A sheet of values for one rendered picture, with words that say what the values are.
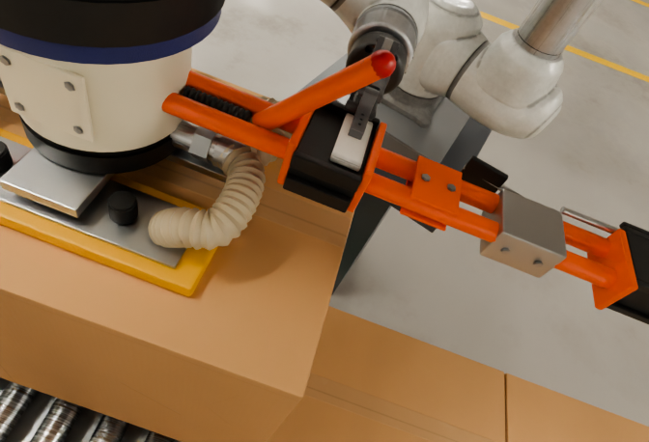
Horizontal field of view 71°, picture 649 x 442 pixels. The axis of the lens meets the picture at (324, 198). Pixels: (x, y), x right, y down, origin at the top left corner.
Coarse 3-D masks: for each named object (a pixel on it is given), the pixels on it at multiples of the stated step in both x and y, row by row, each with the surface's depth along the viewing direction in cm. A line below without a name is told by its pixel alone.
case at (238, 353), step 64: (192, 192) 55; (0, 256) 44; (64, 256) 46; (256, 256) 52; (320, 256) 54; (0, 320) 50; (64, 320) 44; (128, 320) 44; (192, 320) 45; (256, 320) 47; (320, 320) 49; (64, 384) 64; (128, 384) 56; (192, 384) 49; (256, 384) 44
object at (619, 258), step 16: (624, 240) 47; (640, 240) 47; (592, 256) 50; (608, 256) 48; (624, 256) 45; (640, 256) 46; (624, 272) 44; (640, 272) 44; (592, 288) 48; (608, 288) 46; (624, 288) 44; (640, 288) 44; (608, 304) 46; (624, 304) 47; (640, 304) 46; (640, 320) 47
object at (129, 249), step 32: (0, 128) 51; (0, 160) 46; (0, 192) 46; (128, 192) 47; (160, 192) 51; (32, 224) 45; (64, 224) 45; (96, 224) 46; (128, 224) 47; (96, 256) 45; (128, 256) 46; (160, 256) 46; (192, 256) 48; (192, 288) 46
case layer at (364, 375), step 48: (336, 336) 105; (384, 336) 109; (336, 384) 98; (384, 384) 101; (432, 384) 104; (480, 384) 108; (528, 384) 111; (288, 432) 90; (336, 432) 92; (384, 432) 95; (432, 432) 98; (480, 432) 101; (528, 432) 104; (576, 432) 107; (624, 432) 111
